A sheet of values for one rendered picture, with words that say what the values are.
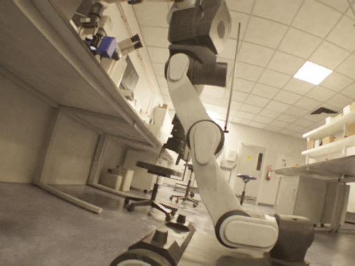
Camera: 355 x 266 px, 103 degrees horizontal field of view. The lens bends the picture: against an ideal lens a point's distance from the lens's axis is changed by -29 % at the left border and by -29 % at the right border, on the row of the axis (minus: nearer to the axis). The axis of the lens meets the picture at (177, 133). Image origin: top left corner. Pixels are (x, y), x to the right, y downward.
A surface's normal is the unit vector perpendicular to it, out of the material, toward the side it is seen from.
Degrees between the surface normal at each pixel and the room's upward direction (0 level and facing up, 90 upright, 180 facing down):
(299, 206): 90
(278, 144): 90
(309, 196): 90
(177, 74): 90
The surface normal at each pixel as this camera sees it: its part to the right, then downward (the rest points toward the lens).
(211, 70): -0.26, 0.14
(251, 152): -0.07, -0.23
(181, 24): -0.47, -0.10
